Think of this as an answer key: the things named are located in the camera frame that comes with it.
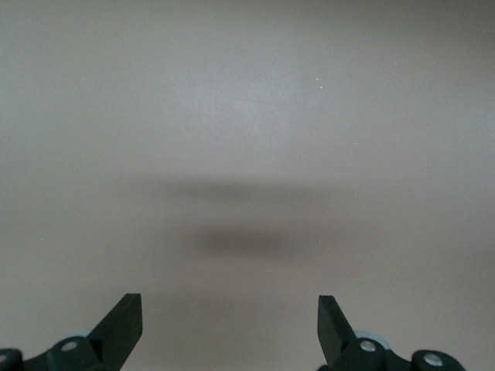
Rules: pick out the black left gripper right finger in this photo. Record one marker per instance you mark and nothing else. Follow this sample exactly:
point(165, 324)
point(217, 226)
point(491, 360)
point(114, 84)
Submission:
point(336, 348)

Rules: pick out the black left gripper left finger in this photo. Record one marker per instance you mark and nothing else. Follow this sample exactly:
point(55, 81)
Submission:
point(116, 340)

